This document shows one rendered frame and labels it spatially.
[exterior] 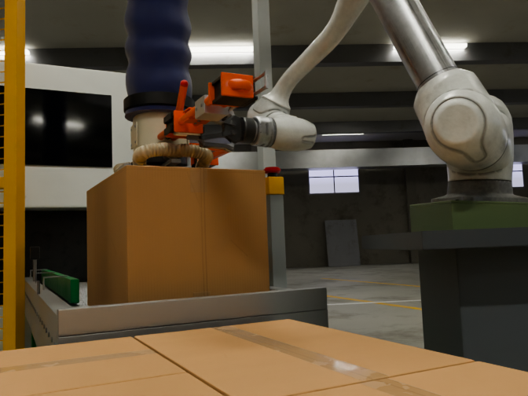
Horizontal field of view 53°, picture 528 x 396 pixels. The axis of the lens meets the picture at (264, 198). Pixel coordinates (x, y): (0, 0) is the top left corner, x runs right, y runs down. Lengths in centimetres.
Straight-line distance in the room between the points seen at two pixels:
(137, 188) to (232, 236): 29
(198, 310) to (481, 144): 75
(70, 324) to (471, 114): 97
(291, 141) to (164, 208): 44
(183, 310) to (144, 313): 10
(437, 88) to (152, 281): 82
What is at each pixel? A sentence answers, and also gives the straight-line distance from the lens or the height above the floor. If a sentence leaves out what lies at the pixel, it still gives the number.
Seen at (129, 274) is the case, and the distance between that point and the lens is 136.
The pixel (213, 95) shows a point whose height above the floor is 107.
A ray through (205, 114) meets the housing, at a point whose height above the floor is 105.
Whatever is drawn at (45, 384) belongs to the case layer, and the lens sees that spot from 87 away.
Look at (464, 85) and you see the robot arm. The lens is 123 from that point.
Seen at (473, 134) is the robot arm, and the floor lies 94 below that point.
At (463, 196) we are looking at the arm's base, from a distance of 135.
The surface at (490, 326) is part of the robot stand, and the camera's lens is 134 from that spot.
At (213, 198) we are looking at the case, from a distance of 144.
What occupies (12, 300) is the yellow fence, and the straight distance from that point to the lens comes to 202.
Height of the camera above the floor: 73
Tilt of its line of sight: 5 degrees up
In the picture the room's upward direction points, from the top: 2 degrees counter-clockwise
